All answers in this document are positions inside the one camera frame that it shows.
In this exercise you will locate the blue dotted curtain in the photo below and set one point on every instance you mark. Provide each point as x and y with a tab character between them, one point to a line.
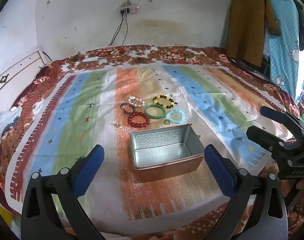
282	42

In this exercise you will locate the floral brown bedsheet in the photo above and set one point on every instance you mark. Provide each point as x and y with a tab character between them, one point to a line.
167	53

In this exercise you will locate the white headboard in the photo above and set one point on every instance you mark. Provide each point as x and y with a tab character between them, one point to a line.
14	72

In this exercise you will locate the small gold charm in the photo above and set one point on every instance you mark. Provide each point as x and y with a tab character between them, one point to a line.
117	125

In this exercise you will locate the green jade bangle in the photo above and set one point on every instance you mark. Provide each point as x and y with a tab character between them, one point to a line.
146	111

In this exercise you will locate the white charger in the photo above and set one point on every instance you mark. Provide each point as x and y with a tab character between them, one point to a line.
90	59

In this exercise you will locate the silver metal tin box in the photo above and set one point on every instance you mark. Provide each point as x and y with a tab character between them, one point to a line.
162	152

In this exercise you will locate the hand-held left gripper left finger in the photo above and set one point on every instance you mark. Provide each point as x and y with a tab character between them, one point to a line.
92	170

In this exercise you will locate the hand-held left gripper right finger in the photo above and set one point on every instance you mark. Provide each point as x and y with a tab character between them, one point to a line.
218	172

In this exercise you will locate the white crumpled cloth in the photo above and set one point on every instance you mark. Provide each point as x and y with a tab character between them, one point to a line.
2	122

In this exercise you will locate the brown hanging jacket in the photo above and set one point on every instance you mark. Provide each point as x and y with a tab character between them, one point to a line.
247	22

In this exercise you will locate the dark hanging clothes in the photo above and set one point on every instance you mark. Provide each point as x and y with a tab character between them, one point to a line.
303	27

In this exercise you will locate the striped colourful mat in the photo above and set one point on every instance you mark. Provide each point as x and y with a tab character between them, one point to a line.
79	120

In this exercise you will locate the white power strip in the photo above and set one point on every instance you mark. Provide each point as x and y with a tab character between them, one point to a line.
132	9

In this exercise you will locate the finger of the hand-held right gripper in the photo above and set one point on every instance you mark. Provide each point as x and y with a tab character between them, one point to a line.
263	136
274	113

